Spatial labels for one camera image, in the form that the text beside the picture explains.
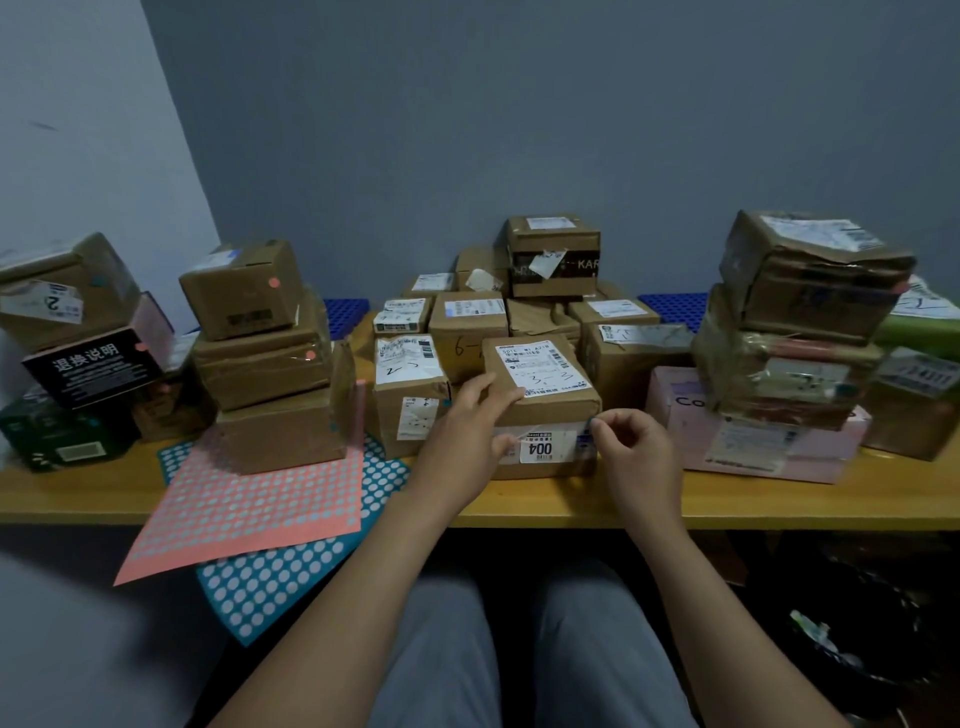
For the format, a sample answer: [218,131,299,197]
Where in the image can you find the person's left hand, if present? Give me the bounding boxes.
[408,372,526,519]

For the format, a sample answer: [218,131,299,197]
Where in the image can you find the person's right hand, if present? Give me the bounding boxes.
[588,408,685,541]

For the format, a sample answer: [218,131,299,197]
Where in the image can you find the large pink box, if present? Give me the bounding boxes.
[646,365,873,485]

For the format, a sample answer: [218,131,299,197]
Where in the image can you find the box with 004 label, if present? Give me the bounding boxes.
[491,419,599,481]

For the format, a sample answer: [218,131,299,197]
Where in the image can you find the small tall box white labels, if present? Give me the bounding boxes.
[372,333,454,460]

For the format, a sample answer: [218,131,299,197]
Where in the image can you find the pile of brown parcels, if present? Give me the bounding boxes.
[372,247,695,412]

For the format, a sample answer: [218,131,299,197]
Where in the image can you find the box marked 3-3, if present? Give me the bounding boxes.
[481,335,603,430]

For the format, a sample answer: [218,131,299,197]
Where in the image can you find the box marked 6-1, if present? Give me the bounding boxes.
[428,290,510,385]

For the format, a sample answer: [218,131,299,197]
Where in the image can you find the taped box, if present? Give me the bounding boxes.
[691,284,886,433]

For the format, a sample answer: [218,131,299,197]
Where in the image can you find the box of stack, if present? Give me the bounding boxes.
[192,288,335,412]
[719,209,918,346]
[178,239,305,343]
[215,341,358,475]

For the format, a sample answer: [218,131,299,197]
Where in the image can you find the pink dot sticker sheet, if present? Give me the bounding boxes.
[113,382,369,588]

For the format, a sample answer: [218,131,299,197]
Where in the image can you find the box with black KARRIE band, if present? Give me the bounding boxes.
[506,215,601,299]

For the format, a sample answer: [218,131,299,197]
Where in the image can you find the teal sticker sheet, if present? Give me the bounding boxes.
[157,434,412,648]

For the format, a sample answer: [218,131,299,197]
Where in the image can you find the light green parcel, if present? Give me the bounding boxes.
[873,275,960,361]

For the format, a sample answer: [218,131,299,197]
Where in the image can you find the black and pink box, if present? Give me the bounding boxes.
[20,292,175,410]

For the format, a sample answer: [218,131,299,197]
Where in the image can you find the dark green box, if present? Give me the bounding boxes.
[0,386,140,474]

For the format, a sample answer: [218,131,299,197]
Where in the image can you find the person's right forearm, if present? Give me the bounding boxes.
[629,517,849,728]

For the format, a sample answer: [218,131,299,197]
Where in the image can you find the person's left forearm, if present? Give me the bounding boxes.
[209,487,466,728]

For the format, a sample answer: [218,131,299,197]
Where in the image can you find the person's grey trousers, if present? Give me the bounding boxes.
[367,558,699,728]

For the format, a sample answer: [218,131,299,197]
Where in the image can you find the blue plastic grid pallet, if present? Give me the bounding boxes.
[323,298,371,343]
[637,292,710,334]

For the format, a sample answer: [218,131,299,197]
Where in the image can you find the white crumpled plastic scrap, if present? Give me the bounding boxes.
[791,611,864,669]

